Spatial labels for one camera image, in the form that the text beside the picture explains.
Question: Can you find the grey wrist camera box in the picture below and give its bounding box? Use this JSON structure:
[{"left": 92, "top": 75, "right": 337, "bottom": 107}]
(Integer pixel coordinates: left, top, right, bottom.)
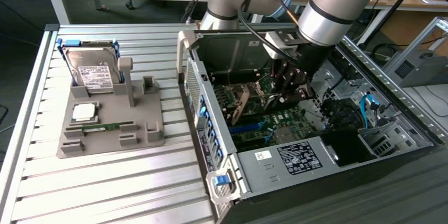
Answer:
[{"left": 261, "top": 31, "right": 305, "bottom": 60}]

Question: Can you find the silver CPU chip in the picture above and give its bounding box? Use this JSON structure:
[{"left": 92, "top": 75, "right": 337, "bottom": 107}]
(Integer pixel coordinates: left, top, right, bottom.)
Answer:
[{"left": 70, "top": 102, "right": 98, "bottom": 123}]

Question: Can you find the grey plastic parts rack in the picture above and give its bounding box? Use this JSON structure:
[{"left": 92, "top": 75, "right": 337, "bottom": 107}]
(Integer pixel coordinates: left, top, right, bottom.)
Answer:
[{"left": 54, "top": 57, "right": 165, "bottom": 159}]

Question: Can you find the grey chipset heatsink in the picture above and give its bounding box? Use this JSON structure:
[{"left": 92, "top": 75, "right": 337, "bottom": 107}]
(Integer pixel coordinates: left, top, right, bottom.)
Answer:
[{"left": 274, "top": 126, "right": 298, "bottom": 143}]

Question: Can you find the black RAM slot bank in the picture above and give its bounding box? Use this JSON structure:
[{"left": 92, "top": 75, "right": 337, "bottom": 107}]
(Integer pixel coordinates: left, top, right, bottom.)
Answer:
[
  {"left": 212, "top": 71, "right": 260, "bottom": 85},
  {"left": 222, "top": 103, "right": 278, "bottom": 123}
]

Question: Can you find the metal socket cover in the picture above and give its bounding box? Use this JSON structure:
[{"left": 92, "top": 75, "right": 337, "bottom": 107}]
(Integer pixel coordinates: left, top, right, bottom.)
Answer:
[{"left": 253, "top": 76, "right": 277, "bottom": 96}]

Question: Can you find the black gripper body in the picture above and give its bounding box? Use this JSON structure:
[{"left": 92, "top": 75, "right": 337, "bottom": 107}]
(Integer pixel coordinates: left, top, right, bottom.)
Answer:
[{"left": 296, "top": 42, "right": 337, "bottom": 78}]

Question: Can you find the aluminium profile frame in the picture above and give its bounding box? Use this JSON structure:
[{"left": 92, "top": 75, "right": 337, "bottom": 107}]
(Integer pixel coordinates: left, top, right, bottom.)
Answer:
[{"left": 401, "top": 16, "right": 448, "bottom": 59}]

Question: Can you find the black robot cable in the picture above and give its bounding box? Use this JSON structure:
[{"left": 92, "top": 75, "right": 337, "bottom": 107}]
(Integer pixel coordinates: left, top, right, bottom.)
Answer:
[{"left": 181, "top": 0, "right": 305, "bottom": 59}]

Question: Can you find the grey flat wire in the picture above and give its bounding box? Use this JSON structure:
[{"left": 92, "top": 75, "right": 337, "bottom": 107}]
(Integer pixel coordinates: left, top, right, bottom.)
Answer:
[{"left": 357, "top": 120, "right": 398, "bottom": 137}]

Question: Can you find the black tripod pole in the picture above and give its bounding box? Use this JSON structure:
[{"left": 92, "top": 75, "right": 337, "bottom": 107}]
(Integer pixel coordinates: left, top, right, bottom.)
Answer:
[{"left": 356, "top": 0, "right": 430, "bottom": 50}]

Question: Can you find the silver hard disk white label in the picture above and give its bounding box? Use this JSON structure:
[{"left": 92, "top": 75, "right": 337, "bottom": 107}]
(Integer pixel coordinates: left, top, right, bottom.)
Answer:
[{"left": 65, "top": 47, "right": 121, "bottom": 95}]

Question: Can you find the black wire bundle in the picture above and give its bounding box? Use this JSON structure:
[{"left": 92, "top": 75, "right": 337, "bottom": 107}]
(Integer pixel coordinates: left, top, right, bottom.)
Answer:
[{"left": 320, "top": 98, "right": 365, "bottom": 132}]

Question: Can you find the blue case latch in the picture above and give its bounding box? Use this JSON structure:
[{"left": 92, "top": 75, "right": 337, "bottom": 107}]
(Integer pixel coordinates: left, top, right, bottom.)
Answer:
[{"left": 212, "top": 175, "right": 230, "bottom": 187}]

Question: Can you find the perforated metal drive cage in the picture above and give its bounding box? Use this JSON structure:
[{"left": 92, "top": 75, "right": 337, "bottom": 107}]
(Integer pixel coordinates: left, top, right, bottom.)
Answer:
[{"left": 306, "top": 61, "right": 354, "bottom": 116}]

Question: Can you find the blue plastic disk carrier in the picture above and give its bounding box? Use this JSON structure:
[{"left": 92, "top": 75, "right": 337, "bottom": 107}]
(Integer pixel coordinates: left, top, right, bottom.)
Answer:
[{"left": 54, "top": 38, "right": 121, "bottom": 83}]

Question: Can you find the grey metal disk bay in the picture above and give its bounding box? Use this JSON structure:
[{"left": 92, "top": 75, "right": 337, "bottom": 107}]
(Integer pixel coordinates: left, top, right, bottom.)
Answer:
[{"left": 356, "top": 121, "right": 433, "bottom": 158}]

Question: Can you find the open black PC case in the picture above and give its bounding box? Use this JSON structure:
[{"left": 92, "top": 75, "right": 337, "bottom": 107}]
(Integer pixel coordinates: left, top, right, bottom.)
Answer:
[{"left": 176, "top": 23, "right": 445, "bottom": 224}]

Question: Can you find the grey power supply unit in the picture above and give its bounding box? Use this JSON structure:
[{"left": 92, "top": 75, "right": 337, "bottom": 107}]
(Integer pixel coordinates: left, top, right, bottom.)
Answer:
[{"left": 236, "top": 136, "right": 350, "bottom": 195}]

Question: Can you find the green motherboard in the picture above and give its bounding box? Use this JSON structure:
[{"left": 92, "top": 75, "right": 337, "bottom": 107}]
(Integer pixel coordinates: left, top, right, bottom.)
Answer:
[{"left": 212, "top": 73, "right": 317, "bottom": 151}]

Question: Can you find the blue wire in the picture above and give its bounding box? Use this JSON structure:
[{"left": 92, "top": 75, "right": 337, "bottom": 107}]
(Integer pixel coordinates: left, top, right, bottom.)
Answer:
[{"left": 358, "top": 91, "right": 381, "bottom": 130}]

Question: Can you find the blue expansion slot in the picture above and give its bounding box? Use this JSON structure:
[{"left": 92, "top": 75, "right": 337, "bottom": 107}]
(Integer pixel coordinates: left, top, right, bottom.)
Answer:
[{"left": 229, "top": 123, "right": 262, "bottom": 134}]

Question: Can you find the green RAM stick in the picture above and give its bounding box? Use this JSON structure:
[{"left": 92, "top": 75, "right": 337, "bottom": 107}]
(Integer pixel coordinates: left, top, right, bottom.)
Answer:
[{"left": 65, "top": 121, "right": 136, "bottom": 132}]

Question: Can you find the blue slot retainer strip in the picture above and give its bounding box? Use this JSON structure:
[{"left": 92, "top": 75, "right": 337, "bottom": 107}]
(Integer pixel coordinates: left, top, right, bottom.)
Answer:
[{"left": 197, "top": 95, "right": 225, "bottom": 168}]

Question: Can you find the grey computer tower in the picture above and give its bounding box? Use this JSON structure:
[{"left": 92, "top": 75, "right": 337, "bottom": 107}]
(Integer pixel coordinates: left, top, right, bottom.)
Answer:
[{"left": 382, "top": 49, "right": 448, "bottom": 88}]

